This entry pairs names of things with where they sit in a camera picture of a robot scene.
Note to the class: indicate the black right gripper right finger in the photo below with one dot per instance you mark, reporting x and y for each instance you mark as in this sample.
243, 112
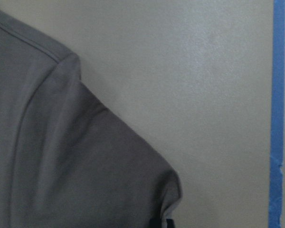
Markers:
170, 223

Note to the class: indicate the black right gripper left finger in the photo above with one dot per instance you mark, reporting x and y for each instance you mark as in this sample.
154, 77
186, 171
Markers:
156, 223

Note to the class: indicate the dark brown t-shirt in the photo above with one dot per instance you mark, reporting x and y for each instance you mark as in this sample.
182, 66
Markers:
66, 161

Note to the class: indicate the long blue tape strip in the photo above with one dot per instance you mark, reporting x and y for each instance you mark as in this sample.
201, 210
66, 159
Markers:
275, 206

